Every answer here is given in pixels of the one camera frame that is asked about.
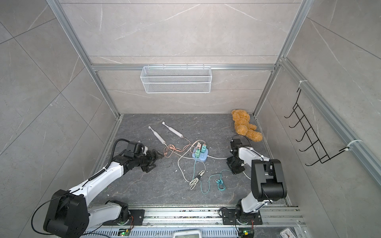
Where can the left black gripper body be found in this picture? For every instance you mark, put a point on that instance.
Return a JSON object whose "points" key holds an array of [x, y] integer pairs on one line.
{"points": [[145, 160]]}

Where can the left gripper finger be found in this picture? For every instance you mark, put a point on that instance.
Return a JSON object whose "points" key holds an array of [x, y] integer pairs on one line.
{"points": [[148, 168], [156, 154]]}

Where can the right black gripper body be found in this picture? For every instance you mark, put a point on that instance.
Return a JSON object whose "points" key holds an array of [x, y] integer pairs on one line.
{"points": [[236, 165]]}

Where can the white electric toothbrush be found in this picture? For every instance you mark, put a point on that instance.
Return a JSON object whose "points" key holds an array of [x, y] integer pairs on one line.
{"points": [[173, 130], [157, 135]]}

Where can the teal charger plug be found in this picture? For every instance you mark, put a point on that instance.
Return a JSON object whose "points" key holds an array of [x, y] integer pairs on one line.
{"points": [[203, 148]]}

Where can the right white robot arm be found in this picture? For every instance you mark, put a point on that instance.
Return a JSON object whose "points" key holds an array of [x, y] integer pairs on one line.
{"points": [[267, 179]]}

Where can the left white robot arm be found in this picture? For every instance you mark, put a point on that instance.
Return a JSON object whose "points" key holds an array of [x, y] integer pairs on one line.
{"points": [[69, 214]]}

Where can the blue power strip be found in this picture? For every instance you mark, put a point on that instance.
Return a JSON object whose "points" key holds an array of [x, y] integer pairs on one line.
{"points": [[202, 156]]}

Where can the brown teddy bear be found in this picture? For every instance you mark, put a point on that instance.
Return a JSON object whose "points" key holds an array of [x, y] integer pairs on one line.
{"points": [[243, 126]]}

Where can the white wire mesh basket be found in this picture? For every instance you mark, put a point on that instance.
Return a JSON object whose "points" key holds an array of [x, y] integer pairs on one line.
{"points": [[176, 79]]}

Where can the black wire hook rack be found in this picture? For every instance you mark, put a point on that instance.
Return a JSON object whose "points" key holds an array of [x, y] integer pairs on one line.
{"points": [[310, 135]]}

